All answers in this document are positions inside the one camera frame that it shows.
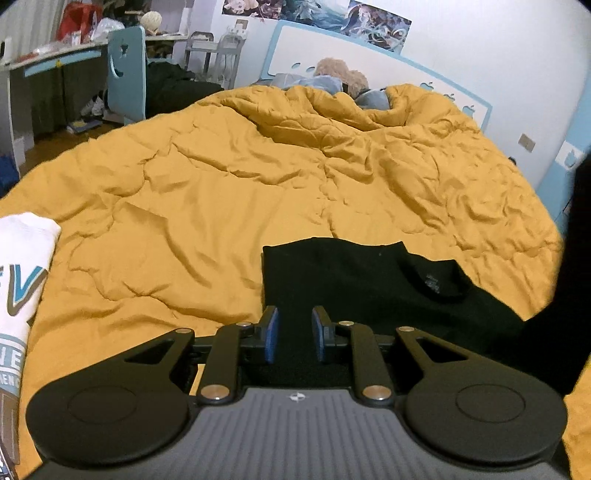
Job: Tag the black garment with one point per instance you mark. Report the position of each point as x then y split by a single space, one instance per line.
360 277

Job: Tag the red bag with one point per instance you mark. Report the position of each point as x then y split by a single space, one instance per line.
76 23

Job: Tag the dark cloth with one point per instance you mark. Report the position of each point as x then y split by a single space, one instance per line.
575 286

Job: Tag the yellow quilt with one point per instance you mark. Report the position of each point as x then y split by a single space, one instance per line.
184 207

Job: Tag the white shoes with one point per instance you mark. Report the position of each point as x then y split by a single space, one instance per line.
94 106

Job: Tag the dark clothes pile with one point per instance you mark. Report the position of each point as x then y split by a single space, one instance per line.
175 87

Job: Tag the blue and white wardrobe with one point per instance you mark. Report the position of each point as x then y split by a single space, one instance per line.
570 159

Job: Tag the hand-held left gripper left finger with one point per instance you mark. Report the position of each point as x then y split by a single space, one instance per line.
273 332

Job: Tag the brown teddy bear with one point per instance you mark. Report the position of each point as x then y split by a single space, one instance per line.
334 69

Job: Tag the blue chair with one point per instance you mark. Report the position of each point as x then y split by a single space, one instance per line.
127 78

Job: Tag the white printed t-shirt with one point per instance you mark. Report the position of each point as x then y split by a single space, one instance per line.
23 249

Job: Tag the wall socket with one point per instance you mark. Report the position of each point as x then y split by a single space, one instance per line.
527 142

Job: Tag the white and blue desk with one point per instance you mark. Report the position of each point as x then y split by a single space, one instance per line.
51 57

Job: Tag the blue toned wall poster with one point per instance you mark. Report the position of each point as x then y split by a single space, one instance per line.
369 18

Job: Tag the brown toned wall poster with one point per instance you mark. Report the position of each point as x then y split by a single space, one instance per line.
249 7

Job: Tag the grey trolley rack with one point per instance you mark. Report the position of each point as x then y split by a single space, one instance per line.
217 50

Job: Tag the white plastic bag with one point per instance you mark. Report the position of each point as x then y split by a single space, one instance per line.
107 28

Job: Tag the white and blue headboard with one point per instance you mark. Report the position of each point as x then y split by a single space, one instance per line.
369 60

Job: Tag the blue bag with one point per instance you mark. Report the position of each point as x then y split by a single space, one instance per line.
8 175

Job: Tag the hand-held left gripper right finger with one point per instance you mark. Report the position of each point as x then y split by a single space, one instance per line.
317 332

